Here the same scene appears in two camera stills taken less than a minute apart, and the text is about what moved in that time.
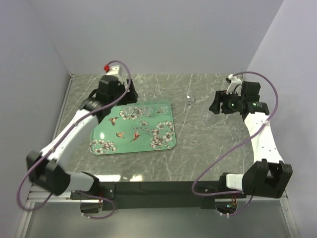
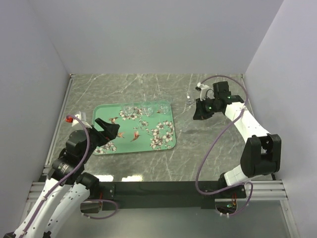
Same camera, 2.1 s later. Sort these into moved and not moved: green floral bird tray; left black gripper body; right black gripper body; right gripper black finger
Moved: left black gripper body; right gripper black finger; right black gripper body
Not moved: green floral bird tray
